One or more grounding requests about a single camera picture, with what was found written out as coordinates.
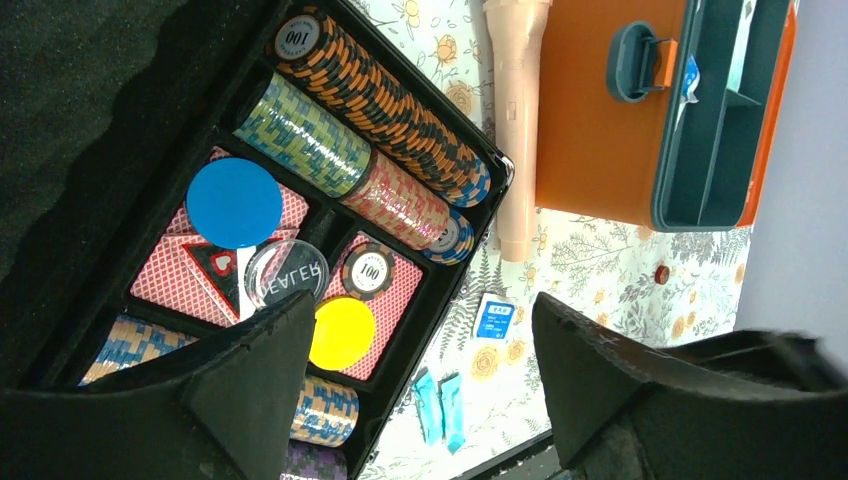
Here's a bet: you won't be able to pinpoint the black poker chip case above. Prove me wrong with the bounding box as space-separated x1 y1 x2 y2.
0 0 517 480

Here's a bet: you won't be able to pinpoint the floral table mat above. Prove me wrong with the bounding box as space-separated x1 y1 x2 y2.
351 0 757 480

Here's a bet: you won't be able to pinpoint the blue 10 chip stack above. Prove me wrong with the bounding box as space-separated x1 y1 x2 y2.
421 208 475 266

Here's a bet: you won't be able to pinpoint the blue poker chip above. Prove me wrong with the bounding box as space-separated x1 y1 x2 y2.
185 157 285 249

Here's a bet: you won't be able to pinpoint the green chip stack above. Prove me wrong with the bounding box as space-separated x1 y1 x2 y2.
233 74 371 199

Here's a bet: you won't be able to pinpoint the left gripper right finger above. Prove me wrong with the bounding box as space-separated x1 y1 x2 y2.
532 294 847 479

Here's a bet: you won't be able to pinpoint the teal tube pair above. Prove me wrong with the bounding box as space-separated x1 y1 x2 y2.
412 368 466 455

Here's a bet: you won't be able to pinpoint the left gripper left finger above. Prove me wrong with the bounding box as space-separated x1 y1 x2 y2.
1 291 315 479

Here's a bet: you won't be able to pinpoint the orange medicine box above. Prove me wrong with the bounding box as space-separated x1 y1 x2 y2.
535 0 800 233

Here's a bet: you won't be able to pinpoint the teal divided tray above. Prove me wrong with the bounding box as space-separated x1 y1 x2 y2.
606 0 793 233

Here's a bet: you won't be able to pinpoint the orange black chip stack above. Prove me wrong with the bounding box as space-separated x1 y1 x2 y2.
264 6 491 208

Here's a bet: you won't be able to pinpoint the clear dealer button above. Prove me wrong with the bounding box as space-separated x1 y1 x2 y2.
244 239 330 310

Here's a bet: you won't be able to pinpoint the blue white medicine packet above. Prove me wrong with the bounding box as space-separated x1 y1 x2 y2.
726 0 757 92

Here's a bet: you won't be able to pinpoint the yellow poker chip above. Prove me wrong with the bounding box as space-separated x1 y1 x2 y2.
309 296 377 371

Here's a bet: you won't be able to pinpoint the purple chip stack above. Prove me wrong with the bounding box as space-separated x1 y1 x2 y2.
279 440 348 480

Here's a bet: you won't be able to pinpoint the red white chip stack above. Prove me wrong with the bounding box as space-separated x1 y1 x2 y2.
341 149 449 250

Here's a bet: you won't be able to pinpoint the blue tan chip stack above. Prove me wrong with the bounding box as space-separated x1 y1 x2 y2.
80 315 360 447

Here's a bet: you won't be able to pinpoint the red playing card deck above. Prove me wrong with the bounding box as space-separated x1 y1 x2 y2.
129 145 311 330

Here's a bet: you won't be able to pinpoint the black orange 100 chip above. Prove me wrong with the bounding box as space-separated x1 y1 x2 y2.
341 241 396 301

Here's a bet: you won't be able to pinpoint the small blue sachets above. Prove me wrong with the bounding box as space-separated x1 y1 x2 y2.
471 293 517 340

